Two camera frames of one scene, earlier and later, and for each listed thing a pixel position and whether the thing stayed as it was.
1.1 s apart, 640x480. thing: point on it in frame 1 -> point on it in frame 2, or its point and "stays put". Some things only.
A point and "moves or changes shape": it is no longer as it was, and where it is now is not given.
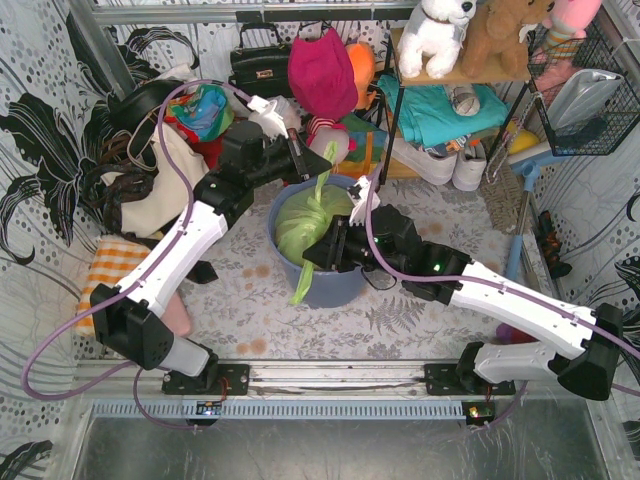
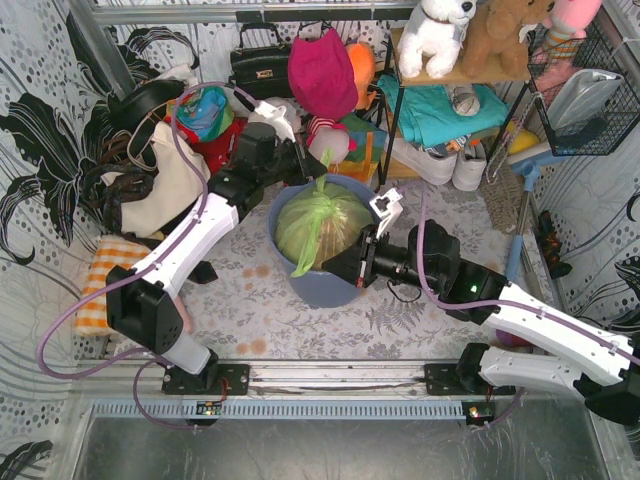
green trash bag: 305,212 moves or changes shape
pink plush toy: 567,24 stays put
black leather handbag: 263,70 stays put
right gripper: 339,244 -> 365,261
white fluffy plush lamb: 290,112 stays put
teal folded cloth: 428,112 stays put
